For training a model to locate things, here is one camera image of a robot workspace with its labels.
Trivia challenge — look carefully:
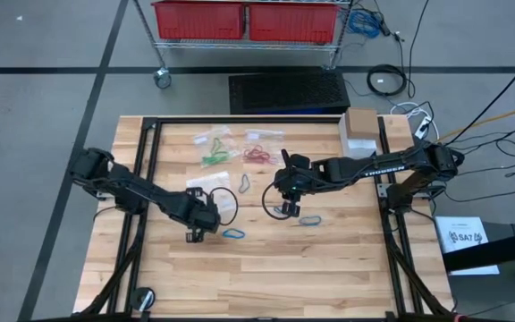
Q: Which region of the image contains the thick black floor cable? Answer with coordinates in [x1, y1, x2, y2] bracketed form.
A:
[435, 57, 515, 148]

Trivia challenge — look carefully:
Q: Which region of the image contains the round black disc base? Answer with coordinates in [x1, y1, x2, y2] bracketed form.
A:
[131, 286, 156, 312]

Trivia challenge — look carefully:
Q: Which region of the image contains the yellow cable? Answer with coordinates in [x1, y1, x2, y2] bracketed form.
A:
[418, 101, 515, 148]

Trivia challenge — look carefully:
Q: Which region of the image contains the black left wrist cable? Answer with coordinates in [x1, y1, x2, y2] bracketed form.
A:
[207, 186, 240, 226]

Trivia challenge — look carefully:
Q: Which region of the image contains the white printed booklet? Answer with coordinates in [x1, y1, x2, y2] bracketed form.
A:
[434, 216, 501, 276]

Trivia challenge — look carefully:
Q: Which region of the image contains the white cable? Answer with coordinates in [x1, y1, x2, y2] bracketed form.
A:
[389, 101, 441, 144]

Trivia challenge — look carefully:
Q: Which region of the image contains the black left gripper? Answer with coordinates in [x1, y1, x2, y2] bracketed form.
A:
[181, 187, 222, 242]

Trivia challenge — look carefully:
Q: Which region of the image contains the red plastic bin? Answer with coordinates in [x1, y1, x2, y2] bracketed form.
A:
[151, 0, 246, 41]
[247, 2, 340, 45]

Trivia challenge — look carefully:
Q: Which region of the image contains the black beam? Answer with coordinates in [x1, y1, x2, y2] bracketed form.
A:
[443, 228, 515, 274]

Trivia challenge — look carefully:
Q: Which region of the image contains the shelf cart caster wheel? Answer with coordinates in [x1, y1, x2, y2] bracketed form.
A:
[152, 66, 173, 90]

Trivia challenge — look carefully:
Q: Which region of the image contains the metal wire shelf cart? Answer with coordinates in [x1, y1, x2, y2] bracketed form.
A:
[131, 0, 356, 71]

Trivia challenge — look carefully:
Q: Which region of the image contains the clear plastic zip bag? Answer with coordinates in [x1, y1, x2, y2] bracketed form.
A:
[192, 124, 241, 169]
[239, 128, 286, 165]
[184, 171, 239, 216]

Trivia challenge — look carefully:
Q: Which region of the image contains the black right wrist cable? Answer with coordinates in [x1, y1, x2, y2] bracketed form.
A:
[261, 182, 286, 221]

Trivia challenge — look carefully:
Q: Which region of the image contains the white power strip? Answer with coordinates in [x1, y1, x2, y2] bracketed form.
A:
[413, 114, 433, 140]

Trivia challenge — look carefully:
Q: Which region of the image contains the black aluminium table frame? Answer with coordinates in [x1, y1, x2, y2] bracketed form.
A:
[78, 114, 453, 322]

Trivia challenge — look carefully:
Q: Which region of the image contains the black cable coil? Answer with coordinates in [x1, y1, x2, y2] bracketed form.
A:
[366, 64, 409, 97]

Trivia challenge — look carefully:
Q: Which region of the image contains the brown cardboard box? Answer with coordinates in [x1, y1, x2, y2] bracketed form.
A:
[344, 106, 380, 140]

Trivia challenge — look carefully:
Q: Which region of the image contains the white box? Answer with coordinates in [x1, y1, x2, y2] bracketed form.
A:
[338, 114, 380, 157]

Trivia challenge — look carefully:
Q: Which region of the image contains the grey side table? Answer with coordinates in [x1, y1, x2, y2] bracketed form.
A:
[444, 222, 515, 322]

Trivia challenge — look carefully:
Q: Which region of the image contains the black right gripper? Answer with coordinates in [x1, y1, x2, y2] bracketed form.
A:
[273, 149, 315, 219]

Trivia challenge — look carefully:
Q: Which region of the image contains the black perforated floor mat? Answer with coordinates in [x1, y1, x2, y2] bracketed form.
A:
[228, 70, 351, 115]

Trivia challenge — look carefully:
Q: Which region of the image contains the blue cable coil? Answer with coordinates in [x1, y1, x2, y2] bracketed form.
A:
[346, 8, 384, 40]

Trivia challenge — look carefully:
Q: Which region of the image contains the black corrugated cable sleeve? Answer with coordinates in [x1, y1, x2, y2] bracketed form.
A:
[449, 148, 466, 171]

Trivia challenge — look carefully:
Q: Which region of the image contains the thin black floor cable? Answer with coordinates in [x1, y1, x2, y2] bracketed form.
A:
[407, 0, 431, 99]

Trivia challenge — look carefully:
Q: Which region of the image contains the red rubber band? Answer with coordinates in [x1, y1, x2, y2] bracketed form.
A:
[242, 147, 263, 163]
[252, 149, 273, 165]
[243, 151, 267, 165]
[248, 143, 270, 160]

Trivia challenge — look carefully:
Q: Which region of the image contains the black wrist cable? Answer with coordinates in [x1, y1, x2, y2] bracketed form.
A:
[261, 182, 286, 221]
[207, 186, 240, 226]

